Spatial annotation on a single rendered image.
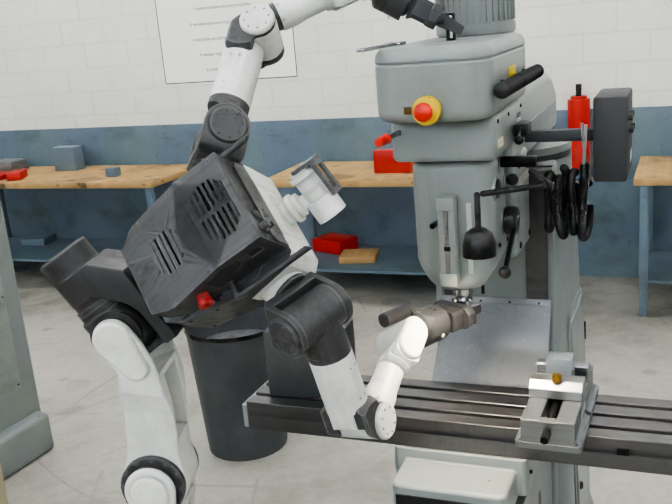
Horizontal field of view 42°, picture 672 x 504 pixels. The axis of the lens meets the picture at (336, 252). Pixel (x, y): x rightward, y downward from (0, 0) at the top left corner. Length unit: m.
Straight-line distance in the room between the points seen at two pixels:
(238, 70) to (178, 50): 5.39
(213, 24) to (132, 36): 0.77
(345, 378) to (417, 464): 0.56
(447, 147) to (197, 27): 5.35
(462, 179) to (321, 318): 0.54
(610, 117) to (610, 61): 4.02
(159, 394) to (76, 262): 0.32
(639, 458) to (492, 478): 0.34
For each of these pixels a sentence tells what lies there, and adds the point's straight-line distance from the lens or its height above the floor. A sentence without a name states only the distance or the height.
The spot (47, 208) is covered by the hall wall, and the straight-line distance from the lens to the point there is 8.36.
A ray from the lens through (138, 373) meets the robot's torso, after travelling 1.85.
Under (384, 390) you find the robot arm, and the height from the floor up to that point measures 1.18.
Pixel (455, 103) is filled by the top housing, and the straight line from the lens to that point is 1.84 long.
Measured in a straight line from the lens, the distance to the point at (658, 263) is 6.04.
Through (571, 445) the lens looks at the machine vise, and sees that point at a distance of 2.04.
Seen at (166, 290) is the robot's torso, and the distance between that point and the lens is 1.68.
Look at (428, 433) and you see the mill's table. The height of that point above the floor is 0.94.
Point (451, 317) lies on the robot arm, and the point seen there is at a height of 1.25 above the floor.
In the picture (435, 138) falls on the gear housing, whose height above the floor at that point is 1.68.
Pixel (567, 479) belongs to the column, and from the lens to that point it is 2.78.
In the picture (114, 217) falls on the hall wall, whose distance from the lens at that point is 7.93.
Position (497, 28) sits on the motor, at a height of 1.90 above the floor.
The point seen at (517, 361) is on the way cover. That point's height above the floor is 0.99.
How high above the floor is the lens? 1.97
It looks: 15 degrees down
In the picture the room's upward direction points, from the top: 5 degrees counter-clockwise
